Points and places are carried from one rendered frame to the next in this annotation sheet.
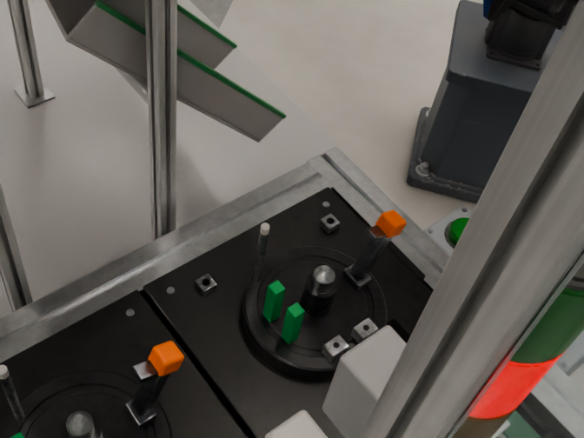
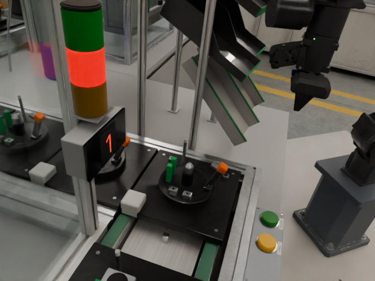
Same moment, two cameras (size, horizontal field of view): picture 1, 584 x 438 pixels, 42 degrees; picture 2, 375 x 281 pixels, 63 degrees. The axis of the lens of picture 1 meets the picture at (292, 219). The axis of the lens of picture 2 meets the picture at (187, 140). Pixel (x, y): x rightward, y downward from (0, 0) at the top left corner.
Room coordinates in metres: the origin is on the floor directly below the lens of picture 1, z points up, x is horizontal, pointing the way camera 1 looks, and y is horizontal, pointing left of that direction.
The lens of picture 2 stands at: (0.11, -0.52, 1.51)
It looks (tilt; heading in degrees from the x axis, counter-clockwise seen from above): 35 degrees down; 61
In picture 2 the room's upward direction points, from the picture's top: 7 degrees clockwise
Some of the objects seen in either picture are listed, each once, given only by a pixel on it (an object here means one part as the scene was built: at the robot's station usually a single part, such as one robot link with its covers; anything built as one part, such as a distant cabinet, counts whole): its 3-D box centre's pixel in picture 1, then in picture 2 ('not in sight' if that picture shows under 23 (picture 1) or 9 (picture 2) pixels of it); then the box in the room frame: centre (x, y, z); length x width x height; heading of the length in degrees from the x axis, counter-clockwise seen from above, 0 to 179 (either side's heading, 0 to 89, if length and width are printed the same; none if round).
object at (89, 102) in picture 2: not in sight; (90, 95); (0.18, -0.09, 1.28); 0.05 x 0.05 x 0.05
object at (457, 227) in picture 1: (466, 235); (269, 219); (0.54, -0.19, 0.96); 0.04 x 0.04 x 0.02
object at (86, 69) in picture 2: not in sight; (86, 63); (0.18, -0.09, 1.33); 0.05 x 0.05 x 0.05
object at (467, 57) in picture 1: (487, 109); (342, 203); (0.76, -0.22, 0.96); 0.15 x 0.15 x 0.20; 86
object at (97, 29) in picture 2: not in sight; (83, 27); (0.18, -0.09, 1.38); 0.05 x 0.05 x 0.05
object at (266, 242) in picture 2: not in sight; (266, 243); (0.49, -0.24, 0.96); 0.04 x 0.04 x 0.02
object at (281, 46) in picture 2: not in sight; (287, 52); (0.53, -0.10, 1.33); 0.07 x 0.07 x 0.06; 46
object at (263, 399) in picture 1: (319, 291); (187, 175); (0.39, -0.04, 1.01); 0.24 x 0.24 x 0.13; 47
